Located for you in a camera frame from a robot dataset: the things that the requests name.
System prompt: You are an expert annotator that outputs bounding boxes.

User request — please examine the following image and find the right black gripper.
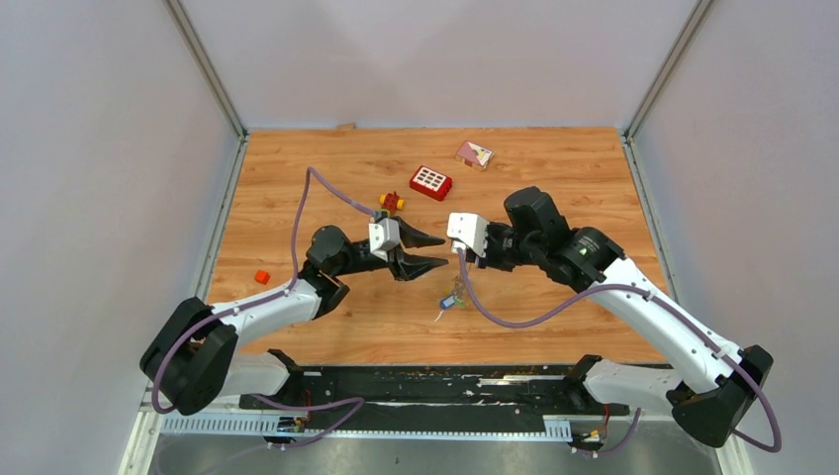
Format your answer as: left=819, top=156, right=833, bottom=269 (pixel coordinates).
left=465, top=220, right=542, bottom=272

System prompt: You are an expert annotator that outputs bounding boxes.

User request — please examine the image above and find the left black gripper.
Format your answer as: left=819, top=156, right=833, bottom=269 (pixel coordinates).
left=333, top=216, right=449, bottom=282

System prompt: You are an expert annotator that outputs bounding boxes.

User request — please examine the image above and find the large clear keyring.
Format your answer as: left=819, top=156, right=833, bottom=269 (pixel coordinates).
left=448, top=274, right=468, bottom=305

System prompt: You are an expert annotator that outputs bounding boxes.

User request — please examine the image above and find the bunch of coloured keys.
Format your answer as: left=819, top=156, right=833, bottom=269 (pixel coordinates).
left=438, top=293, right=466, bottom=312

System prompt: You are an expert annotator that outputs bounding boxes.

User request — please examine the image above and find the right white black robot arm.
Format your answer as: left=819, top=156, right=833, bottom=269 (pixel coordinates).
left=447, top=186, right=782, bottom=452

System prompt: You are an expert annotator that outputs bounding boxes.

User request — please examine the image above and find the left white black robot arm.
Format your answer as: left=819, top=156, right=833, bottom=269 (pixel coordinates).
left=139, top=217, right=447, bottom=416

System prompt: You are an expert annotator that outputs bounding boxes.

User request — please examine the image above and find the colourful toy brick car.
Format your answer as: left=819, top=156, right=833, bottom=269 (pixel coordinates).
left=379, top=192, right=406, bottom=216

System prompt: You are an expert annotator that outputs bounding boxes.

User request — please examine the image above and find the red window toy brick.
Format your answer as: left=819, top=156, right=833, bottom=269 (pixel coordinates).
left=409, top=165, right=453, bottom=202

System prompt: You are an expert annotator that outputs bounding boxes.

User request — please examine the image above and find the pink picture toy block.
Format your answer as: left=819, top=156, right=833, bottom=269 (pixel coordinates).
left=454, top=141, right=495, bottom=171

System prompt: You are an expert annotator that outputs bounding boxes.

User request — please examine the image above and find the small orange cube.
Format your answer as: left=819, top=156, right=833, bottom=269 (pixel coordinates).
left=254, top=269, right=271, bottom=285

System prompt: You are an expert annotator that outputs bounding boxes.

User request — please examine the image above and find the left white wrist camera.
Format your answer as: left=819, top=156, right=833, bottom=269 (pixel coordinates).
left=368, top=218, right=401, bottom=261

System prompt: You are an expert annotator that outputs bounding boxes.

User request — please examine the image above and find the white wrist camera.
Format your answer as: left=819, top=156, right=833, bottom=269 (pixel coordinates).
left=368, top=218, right=401, bottom=261
left=446, top=213, right=490, bottom=258

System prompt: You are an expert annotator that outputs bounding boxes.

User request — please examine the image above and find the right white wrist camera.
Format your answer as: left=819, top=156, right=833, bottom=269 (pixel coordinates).
left=446, top=213, right=490, bottom=258

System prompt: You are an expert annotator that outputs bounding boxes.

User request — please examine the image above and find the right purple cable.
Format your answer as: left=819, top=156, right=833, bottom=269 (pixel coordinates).
left=457, top=247, right=783, bottom=457

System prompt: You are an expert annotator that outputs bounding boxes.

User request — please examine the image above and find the purple cable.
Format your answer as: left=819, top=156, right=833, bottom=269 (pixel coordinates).
left=150, top=166, right=382, bottom=475
left=457, top=247, right=783, bottom=457

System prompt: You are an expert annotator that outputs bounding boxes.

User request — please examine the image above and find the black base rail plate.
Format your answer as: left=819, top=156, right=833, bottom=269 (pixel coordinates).
left=156, top=364, right=657, bottom=443

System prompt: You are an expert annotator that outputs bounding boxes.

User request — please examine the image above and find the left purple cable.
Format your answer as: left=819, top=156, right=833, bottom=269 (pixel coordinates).
left=150, top=166, right=382, bottom=475

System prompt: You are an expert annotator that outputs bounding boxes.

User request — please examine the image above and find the right aluminium frame post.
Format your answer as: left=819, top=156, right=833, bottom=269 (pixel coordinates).
left=623, top=0, right=716, bottom=141

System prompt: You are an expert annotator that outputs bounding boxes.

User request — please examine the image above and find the aluminium frame post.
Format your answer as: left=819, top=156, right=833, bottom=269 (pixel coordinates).
left=162, top=0, right=247, bottom=141
left=623, top=0, right=716, bottom=141

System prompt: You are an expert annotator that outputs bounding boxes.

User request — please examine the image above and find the left aluminium frame post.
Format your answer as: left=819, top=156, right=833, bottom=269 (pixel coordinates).
left=162, top=0, right=247, bottom=141

